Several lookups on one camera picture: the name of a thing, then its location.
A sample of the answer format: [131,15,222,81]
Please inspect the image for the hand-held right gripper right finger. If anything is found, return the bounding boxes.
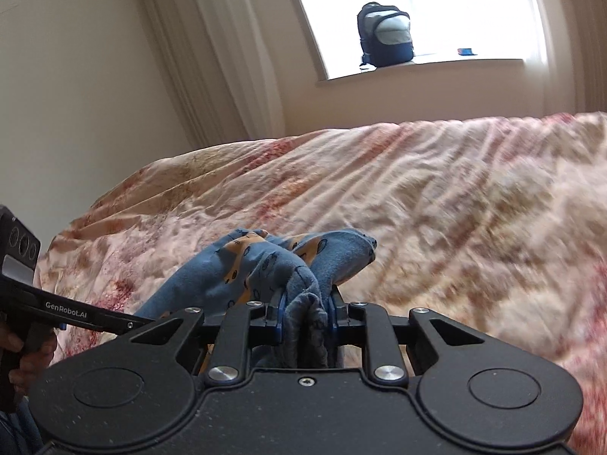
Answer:
[327,289,485,386]

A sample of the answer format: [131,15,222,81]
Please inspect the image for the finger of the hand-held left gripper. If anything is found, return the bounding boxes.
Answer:
[97,313,156,336]

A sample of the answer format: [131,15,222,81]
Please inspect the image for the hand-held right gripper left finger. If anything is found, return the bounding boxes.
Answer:
[129,289,286,386]

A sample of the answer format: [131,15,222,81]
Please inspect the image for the blue printed pants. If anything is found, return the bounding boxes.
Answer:
[135,228,379,371]

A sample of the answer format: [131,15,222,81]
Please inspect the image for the person's left hand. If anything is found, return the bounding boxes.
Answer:
[0,333,58,390]

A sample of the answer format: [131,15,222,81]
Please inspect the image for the person's blue jeans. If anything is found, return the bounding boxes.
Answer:
[0,408,48,455]

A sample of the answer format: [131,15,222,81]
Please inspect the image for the pink floral blanket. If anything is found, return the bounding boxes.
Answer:
[35,111,607,455]

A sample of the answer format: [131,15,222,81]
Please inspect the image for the cream curtain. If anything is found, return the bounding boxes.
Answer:
[135,0,288,151]
[522,0,607,117]

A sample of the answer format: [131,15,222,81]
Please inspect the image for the dark blue backpack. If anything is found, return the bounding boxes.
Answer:
[357,1,416,69]

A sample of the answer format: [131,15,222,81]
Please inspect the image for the bright window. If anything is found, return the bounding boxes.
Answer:
[285,0,546,82]

